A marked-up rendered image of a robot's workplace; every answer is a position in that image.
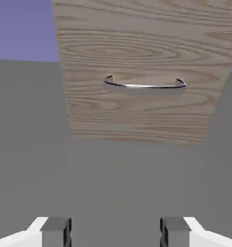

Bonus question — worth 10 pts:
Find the curved silver drawer handle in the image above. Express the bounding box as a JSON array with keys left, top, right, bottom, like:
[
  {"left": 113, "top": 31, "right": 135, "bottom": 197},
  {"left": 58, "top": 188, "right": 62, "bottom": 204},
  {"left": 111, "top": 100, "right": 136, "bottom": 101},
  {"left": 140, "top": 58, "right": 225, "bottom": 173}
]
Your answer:
[{"left": 104, "top": 74, "right": 187, "bottom": 90}]

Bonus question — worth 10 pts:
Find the light wood drawer front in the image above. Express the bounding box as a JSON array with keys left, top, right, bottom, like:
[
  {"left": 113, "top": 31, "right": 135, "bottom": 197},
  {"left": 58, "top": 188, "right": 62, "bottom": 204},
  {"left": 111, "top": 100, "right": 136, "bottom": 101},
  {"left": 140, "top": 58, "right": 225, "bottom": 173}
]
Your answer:
[{"left": 56, "top": 27, "right": 232, "bottom": 147}]

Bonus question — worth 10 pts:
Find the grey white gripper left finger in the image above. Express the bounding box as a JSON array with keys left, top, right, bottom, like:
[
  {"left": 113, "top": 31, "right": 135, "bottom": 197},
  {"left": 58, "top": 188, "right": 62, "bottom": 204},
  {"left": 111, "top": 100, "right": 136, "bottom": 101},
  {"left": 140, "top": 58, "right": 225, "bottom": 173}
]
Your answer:
[{"left": 0, "top": 216, "right": 72, "bottom": 247}]

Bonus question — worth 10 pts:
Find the light wood cabinet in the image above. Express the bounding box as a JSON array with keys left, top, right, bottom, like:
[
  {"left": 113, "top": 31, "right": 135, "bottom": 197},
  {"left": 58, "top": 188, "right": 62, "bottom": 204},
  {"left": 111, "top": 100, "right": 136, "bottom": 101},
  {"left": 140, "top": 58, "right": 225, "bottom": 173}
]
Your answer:
[{"left": 51, "top": 0, "right": 232, "bottom": 147}]

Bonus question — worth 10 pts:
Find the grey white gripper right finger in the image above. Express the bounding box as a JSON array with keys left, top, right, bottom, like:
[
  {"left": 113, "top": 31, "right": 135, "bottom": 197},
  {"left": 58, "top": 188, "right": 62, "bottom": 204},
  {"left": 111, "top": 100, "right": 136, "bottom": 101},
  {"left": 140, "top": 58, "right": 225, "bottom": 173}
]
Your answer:
[{"left": 159, "top": 216, "right": 232, "bottom": 247}]

